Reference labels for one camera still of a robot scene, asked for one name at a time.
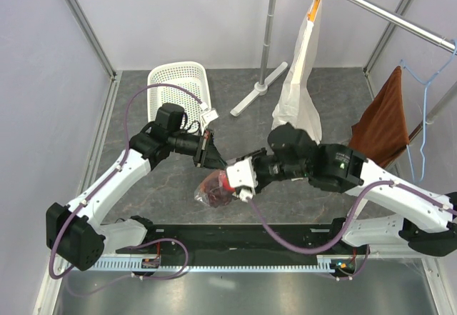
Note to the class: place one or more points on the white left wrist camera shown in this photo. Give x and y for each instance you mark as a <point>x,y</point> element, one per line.
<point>207,115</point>

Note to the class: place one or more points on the clear zip top bag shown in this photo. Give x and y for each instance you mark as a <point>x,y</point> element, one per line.
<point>214,190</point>

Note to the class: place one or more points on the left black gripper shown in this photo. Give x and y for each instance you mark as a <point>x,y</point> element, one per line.
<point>207,151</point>

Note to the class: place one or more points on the light blue wire hanger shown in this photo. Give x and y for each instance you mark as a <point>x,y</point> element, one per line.
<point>424,122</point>

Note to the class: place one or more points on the silver garment rack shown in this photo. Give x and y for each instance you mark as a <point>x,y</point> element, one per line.
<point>395,20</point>

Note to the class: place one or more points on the red grape bunch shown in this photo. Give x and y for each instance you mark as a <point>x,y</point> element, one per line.
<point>214,190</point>

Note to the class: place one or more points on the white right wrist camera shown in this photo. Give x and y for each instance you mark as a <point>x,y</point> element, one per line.
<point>242,177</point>

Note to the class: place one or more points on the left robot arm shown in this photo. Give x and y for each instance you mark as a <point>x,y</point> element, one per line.
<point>75,231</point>

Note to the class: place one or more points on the slotted cable duct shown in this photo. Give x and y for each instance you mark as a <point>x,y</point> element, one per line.
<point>131,264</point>

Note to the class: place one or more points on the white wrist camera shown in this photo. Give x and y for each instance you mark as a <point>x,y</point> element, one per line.
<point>207,115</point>
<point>242,177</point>

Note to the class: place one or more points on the orange clothes hanger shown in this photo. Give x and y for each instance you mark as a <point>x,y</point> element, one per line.
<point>313,12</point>

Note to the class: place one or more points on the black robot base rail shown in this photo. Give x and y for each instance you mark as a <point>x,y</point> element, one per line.
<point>240,244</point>

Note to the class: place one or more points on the white cloth bag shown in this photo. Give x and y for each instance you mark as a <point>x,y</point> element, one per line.
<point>295,105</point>

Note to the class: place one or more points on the white perforated plastic basket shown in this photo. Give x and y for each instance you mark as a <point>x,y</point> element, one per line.
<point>189,75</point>

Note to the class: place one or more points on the red apple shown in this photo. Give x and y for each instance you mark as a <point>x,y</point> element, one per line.
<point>224,182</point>

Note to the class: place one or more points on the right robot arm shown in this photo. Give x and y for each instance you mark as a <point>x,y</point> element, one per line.
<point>387,210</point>

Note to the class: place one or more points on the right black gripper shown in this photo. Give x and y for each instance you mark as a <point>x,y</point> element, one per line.
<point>259,181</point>

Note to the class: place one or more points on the brown towel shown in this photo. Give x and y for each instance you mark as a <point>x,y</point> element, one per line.
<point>381,134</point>

